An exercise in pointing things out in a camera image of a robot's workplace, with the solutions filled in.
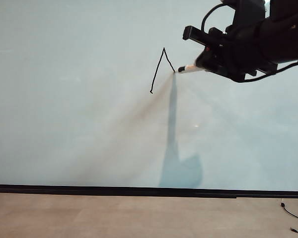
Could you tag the black whiteboard bottom rail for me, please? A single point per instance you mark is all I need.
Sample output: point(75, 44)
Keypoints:
point(89, 189)

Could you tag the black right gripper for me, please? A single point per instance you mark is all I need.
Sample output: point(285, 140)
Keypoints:
point(238, 49)

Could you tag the white black whiteboard marker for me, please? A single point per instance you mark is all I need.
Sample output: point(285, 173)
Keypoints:
point(191, 69)

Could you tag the large glass whiteboard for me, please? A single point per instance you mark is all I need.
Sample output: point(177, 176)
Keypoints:
point(64, 99)

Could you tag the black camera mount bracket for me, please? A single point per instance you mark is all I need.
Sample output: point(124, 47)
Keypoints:
point(248, 12)

